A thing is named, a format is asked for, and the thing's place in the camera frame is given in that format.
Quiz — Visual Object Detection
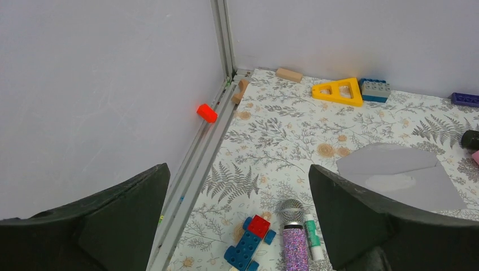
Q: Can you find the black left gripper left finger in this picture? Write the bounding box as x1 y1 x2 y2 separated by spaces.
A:
1 164 170 270

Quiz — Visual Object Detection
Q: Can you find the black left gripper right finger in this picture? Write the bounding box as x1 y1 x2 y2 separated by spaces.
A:
308 165 478 270

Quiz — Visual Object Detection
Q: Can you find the green white glue stick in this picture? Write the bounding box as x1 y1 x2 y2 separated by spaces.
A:
304 213 325 261

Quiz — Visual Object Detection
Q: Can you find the purple glitter microphone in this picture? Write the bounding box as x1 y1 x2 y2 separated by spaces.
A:
278 199 309 270

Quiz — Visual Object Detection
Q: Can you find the blue red toy car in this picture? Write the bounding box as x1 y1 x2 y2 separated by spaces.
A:
224 215 276 271

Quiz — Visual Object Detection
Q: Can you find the floral patterned table mat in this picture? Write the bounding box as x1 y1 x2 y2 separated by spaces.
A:
167 69 478 270

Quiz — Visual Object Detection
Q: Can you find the pink microphone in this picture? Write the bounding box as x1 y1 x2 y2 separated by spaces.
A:
471 151 479 164

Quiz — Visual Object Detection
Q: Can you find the yellow triangle shape toy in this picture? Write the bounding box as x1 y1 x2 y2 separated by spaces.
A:
311 77 363 107

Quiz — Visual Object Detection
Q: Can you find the grey and blue brick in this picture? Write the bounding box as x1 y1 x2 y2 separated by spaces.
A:
359 78 391 103

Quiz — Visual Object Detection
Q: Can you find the red plastic cylinder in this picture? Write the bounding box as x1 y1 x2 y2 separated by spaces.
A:
197 104 217 123

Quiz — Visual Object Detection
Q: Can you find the purple flat toy brick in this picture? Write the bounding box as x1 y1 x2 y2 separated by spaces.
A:
451 93 479 108

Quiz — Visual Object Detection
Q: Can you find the light wooden block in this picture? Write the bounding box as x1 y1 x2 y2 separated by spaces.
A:
276 68 303 83

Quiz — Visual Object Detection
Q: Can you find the aluminium side rail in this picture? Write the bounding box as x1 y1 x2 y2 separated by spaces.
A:
146 69 254 270

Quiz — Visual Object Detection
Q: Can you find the wooden block by rail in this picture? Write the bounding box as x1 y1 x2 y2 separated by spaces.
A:
231 79 249 105

